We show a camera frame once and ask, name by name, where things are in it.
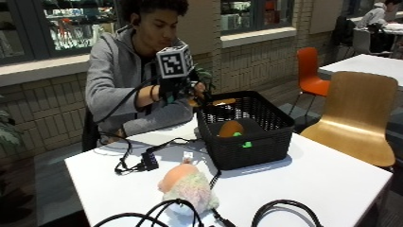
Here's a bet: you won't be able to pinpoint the black cable hub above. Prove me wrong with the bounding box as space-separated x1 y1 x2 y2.
139 151 159 172

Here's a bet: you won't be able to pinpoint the black plastic mesh basket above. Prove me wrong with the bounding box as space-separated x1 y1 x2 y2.
195 90 296 171

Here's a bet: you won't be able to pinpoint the orange flat toy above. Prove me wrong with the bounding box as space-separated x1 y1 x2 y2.
210 97 238 107

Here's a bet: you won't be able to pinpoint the grey chair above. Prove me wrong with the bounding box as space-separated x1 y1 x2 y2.
351 27 392 58

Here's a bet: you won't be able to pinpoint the black jacket on chair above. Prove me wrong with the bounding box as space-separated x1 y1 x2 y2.
332 14 357 48

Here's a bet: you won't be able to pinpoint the light wooden chair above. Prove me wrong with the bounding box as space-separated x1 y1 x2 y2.
299 70 399 168

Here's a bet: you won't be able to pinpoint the pastel fluffy soft toy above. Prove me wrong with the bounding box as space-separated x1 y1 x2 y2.
155 150 220 217

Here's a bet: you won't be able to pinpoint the black looped cable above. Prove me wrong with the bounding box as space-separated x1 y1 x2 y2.
91 198 204 227

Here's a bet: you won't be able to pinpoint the black straight cable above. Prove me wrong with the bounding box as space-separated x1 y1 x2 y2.
207 169 236 227

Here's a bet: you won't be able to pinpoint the orange plastic chair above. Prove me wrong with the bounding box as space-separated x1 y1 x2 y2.
288 46 332 125

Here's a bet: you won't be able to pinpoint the the person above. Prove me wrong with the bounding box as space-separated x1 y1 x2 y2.
83 0 207 147

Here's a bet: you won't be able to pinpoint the orange round soft toy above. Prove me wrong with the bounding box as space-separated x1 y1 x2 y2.
216 120 246 139

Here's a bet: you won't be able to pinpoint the grey framed window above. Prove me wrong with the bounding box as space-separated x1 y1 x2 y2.
0 0 123 66
219 0 296 36

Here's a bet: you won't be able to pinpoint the white table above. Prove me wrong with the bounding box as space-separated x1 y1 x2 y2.
317 53 403 93

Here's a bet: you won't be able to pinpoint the black wristband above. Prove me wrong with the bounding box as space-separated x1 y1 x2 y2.
147 83 156 103

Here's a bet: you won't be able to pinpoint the black glove cable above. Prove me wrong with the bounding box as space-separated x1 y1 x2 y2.
91 75 163 175

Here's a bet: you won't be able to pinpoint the black arched cable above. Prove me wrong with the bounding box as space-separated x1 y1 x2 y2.
250 199 324 227

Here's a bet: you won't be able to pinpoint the orange carrot toy green leaves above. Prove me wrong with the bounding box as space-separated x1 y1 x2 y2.
186 66 216 108

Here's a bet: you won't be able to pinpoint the thin black hub cable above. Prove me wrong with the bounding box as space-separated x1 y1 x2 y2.
146 136 207 156

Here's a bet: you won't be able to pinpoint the white cube with black markers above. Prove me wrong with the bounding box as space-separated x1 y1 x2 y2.
154 44 196 80

